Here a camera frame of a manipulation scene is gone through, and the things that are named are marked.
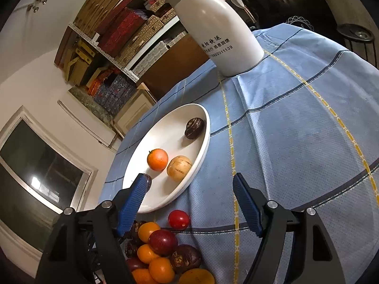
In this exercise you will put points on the blue checked tablecloth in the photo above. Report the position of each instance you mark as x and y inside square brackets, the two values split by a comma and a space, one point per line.
[302, 126]

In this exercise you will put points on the red patterned box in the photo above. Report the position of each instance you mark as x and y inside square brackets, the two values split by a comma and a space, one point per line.
[121, 30]

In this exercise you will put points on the white metal shelf rack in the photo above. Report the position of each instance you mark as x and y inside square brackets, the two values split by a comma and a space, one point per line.
[95, 16]

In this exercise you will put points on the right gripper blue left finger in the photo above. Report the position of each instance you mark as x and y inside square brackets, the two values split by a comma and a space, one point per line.
[128, 201]

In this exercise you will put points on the small red cherry tomato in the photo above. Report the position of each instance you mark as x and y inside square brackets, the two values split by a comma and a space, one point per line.
[178, 220]

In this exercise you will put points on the dark brown chestnut fruit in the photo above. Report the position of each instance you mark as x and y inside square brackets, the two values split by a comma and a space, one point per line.
[194, 128]

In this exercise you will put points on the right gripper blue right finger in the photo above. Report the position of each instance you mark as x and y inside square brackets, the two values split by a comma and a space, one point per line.
[245, 196]

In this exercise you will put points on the white ceramic plate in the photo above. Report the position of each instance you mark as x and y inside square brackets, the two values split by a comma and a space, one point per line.
[168, 134]

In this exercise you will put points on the large dark mangosteen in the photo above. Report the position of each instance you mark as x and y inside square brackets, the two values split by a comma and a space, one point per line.
[185, 258]

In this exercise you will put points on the window with white frame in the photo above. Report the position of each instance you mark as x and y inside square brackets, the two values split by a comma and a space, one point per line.
[40, 177]

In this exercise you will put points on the orange round fruit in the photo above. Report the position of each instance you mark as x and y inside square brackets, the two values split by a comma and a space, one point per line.
[161, 270]

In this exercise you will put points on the dark red plum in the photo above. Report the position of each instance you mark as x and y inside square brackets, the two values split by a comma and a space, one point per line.
[163, 242]

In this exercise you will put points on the framed picture leaning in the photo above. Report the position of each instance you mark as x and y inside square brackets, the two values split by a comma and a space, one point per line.
[140, 103]

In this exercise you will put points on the orange tangerine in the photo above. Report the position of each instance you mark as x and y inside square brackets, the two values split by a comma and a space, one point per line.
[157, 159]

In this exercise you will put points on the white thermos jug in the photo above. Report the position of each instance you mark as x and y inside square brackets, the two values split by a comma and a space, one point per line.
[221, 33]

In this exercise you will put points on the blue patterned boxes stack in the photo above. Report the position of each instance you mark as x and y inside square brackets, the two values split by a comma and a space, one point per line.
[114, 92]

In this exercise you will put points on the pale yellow apple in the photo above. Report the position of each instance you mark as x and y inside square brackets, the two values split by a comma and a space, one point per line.
[178, 167]

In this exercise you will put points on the brown wooden board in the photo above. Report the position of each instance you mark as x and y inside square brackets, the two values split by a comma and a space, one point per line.
[176, 64]

